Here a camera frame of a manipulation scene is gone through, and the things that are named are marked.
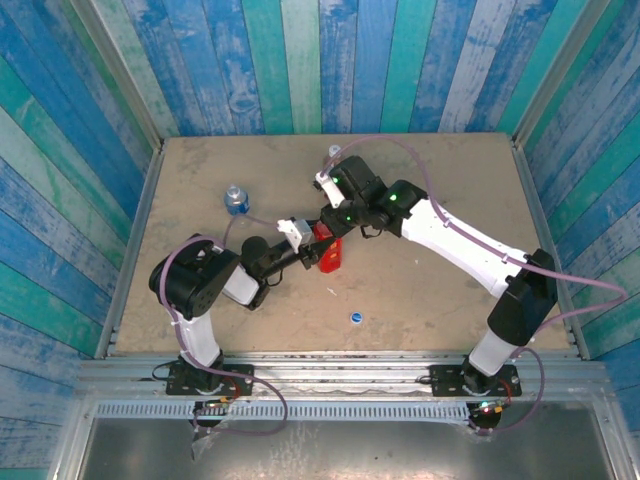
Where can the red label drink bottle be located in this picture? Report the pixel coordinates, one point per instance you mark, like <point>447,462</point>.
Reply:
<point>331,260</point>

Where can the white bottle cap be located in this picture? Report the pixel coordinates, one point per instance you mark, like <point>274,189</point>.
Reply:
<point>334,149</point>

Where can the blue label water bottle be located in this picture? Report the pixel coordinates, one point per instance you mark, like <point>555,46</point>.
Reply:
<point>236,199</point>

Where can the blue bottle cap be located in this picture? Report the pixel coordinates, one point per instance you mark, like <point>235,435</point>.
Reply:
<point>356,317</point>

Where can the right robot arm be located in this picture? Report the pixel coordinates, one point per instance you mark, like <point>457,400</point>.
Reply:
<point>460,245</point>

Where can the small controller board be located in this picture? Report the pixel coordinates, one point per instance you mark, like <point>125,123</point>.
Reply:
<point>220,402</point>
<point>487,409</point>

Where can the steel sheet panel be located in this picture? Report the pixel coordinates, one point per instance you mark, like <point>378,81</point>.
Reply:
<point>350,450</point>

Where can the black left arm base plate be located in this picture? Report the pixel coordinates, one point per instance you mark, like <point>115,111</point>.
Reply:
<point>242,372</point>

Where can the aluminium mounting rail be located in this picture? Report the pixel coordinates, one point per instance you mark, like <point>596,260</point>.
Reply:
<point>340,372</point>

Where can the aluminium table side rail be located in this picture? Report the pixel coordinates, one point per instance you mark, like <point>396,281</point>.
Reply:
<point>131,250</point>
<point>533,200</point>

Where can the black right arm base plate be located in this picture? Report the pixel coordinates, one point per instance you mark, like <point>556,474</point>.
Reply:
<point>442,375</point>

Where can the aluminium corner post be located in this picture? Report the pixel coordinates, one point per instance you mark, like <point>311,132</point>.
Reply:
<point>557,70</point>
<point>117,70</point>

